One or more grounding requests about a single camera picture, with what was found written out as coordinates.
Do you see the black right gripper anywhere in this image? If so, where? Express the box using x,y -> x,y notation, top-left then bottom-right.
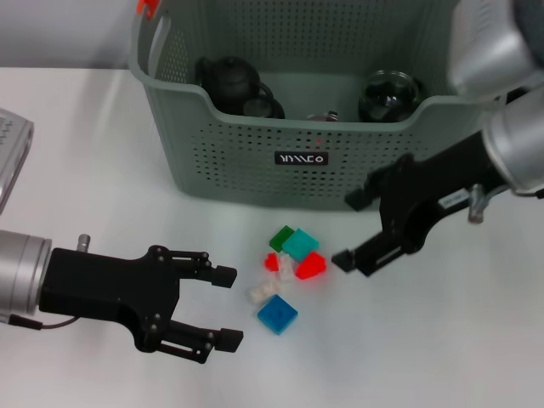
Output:
331,130 -> 507,278

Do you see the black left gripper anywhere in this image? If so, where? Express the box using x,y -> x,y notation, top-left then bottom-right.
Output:
37,244 -> 245,366

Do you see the blue toy brick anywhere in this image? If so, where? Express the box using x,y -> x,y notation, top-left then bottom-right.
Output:
257,293 -> 299,337

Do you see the glass teacup with black handle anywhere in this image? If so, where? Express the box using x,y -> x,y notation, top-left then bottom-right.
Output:
304,110 -> 341,123
242,93 -> 286,120
358,71 -> 425,124

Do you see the grey-green perforated storage bin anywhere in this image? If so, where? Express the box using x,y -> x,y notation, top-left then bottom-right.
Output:
127,0 -> 509,212

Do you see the large red toy brick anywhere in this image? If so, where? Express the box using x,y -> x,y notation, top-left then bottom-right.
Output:
296,250 -> 328,281

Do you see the teal toy brick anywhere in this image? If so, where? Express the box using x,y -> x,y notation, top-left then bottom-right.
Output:
282,228 -> 320,261

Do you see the small green toy brick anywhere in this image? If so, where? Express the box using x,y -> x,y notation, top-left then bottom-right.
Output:
269,224 -> 295,252

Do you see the black clay teapot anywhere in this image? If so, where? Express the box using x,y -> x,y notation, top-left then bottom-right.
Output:
195,55 -> 263,115

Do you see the right gripper cable with plugs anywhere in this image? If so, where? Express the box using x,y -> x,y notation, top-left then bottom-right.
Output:
467,184 -> 511,224

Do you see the gripper cable with plugs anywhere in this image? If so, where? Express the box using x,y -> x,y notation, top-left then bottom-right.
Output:
467,184 -> 511,224
8,233 -> 92,331

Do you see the left gripper cable with plugs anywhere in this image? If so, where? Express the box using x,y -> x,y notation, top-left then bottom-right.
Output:
8,233 -> 92,331

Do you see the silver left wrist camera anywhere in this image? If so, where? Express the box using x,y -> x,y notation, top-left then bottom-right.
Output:
0,108 -> 35,213

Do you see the orange bin handle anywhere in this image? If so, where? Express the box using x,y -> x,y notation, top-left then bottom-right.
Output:
136,0 -> 162,20

